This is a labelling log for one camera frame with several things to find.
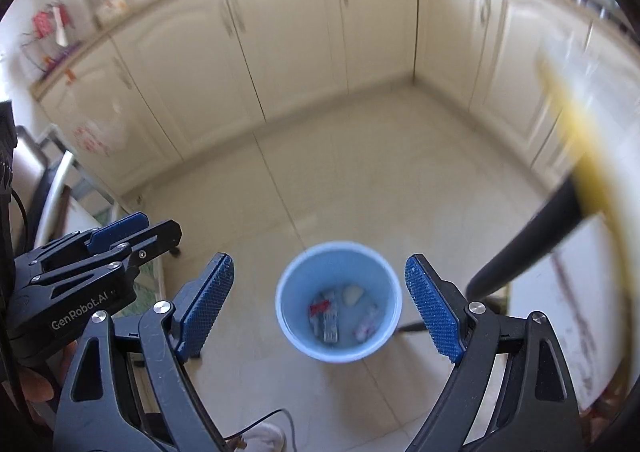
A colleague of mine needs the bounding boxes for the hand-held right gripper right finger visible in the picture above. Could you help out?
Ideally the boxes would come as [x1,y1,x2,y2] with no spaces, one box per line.
[404,254,586,452]

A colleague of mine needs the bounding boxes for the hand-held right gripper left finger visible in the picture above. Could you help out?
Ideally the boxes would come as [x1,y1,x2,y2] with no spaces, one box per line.
[54,253,235,452]

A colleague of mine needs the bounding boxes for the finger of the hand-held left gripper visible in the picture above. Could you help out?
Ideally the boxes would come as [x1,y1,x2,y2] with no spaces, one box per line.
[17,213,151,278]
[32,220,182,298]

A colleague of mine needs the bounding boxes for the white plastic bag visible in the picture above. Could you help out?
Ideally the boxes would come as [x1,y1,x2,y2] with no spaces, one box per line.
[354,304,381,339]

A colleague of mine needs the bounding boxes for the blue plastic waste bin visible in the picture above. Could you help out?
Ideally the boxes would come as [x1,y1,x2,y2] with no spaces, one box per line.
[276,242,404,364]

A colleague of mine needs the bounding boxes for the grey packet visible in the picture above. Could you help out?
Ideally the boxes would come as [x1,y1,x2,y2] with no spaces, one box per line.
[317,309,341,344]

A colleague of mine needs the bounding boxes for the person's left hand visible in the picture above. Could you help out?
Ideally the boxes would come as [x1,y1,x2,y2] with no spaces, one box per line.
[15,342,76,428]

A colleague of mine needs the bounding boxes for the red white cabinet sticker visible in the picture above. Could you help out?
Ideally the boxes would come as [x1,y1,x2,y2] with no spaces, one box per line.
[74,121,112,155]

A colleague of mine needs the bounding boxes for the round marble table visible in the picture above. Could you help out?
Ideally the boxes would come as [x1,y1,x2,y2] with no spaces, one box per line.
[397,34,640,433]

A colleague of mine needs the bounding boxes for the white shoe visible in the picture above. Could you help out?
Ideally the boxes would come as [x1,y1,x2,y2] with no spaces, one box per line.
[239,422,287,452]

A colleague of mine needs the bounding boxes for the cream lower cabinets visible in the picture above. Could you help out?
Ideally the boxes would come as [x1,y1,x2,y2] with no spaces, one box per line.
[30,0,640,213]

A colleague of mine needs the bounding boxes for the thin black cable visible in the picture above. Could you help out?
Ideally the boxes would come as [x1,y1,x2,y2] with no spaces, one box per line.
[225,409,298,452]

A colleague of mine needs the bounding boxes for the wire rack with red utensils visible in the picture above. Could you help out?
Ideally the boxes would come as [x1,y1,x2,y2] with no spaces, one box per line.
[21,2,83,80]

